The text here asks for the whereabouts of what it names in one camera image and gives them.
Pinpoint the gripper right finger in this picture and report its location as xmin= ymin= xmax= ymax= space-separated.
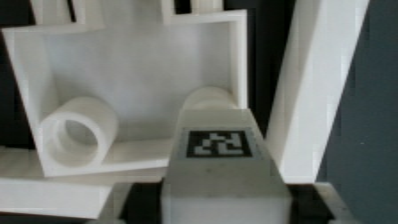
xmin=314 ymin=182 xmax=364 ymax=224

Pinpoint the white U-shaped fence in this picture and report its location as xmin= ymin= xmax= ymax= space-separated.
xmin=0 ymin=0 xmax=369 ymax=219

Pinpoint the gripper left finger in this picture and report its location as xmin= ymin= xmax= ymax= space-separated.
xmin=83 ymin=183 xmax=131 ymax=224

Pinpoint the white chair leg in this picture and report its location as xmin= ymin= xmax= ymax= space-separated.
xmin=159 ymin=87 xmax=291 ymax=224

